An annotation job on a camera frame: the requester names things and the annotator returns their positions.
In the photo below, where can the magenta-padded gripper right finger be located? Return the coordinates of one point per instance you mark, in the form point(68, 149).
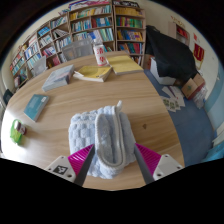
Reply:
point(165, 166)

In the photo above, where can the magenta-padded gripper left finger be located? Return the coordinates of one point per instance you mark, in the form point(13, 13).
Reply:
point(63, 168)

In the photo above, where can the white textured towel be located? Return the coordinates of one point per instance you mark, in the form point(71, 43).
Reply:
point(106, 136)

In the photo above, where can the green plastic bag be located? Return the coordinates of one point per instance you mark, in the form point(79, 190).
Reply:
point(15, 136)

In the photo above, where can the scattered white paper sheets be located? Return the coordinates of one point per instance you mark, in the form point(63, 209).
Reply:
point(173, 100)

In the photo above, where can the teal book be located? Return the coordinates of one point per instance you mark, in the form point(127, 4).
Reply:
point(35, 106)

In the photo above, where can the brown cardboard box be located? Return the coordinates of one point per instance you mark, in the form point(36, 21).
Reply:
point(191, 87)

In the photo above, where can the white box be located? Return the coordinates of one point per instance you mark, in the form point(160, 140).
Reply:
point(160, 77)

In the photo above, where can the dark office chair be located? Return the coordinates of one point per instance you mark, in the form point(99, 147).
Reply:
point(8, 96)

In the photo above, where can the grey-blue thick book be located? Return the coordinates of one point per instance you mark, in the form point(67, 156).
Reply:
point(58, 77)

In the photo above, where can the grey mesh office chair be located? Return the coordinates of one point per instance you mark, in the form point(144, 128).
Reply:
point(77, 50)
point(39, 66)

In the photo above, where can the flat yellow book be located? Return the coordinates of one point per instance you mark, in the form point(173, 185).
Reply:
point(124, 64)

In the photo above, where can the black cloth cover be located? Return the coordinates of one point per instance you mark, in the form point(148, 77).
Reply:
point(170, 53)

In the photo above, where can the white plastic bottle red label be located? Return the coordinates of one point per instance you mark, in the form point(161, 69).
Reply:
point(100, 56)

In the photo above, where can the wooden bookshelf full of books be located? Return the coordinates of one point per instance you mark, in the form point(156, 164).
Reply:
point(126, 23)

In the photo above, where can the small wooden wall shelf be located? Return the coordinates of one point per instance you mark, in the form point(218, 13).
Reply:
point(180, 32)

